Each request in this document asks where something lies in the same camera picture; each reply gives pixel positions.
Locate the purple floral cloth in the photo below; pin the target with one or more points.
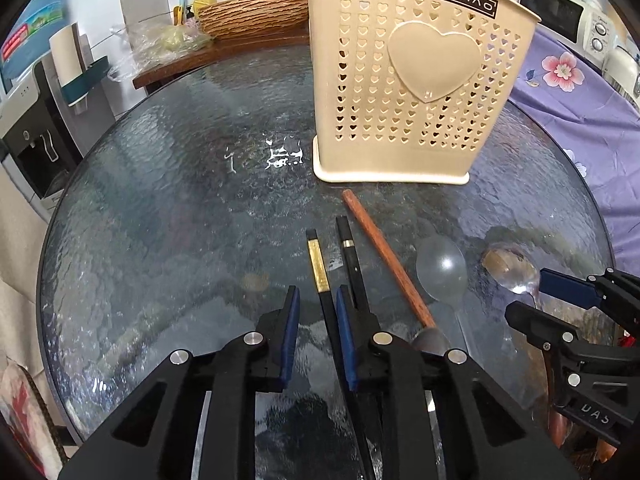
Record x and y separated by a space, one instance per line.
595 126

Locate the white microwave oven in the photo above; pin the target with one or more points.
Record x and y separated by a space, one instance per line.
581 27

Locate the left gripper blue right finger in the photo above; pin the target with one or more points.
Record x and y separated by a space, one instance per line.
346 319

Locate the woven brown basin sink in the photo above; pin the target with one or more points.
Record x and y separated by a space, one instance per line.
236 19

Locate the clear plastic spoon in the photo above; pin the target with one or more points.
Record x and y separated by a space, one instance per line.
441 270

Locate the water dispenser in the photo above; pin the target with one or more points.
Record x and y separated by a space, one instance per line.
38 151

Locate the metal soup spoon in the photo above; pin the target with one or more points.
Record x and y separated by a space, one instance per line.
512 270

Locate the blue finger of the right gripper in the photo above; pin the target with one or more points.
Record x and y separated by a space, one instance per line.
540 329
581 293

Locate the black chopstick plain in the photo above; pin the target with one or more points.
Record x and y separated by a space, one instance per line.
355 279

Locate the crumpled clear plastic bag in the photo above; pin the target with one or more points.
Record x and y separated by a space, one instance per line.
154 44

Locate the black chopstick gold band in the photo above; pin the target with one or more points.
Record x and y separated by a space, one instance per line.
323 288

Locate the white kettle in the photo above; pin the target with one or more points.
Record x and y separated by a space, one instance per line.
621 71

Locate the dark wooden counter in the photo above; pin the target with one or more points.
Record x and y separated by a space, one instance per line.
216 51

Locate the blue water jug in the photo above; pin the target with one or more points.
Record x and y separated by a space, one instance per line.
29 37

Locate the beige perforated utensil holder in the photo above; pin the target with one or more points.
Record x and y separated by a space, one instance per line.
409 90

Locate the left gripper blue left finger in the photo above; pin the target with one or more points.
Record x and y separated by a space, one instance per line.
287 333

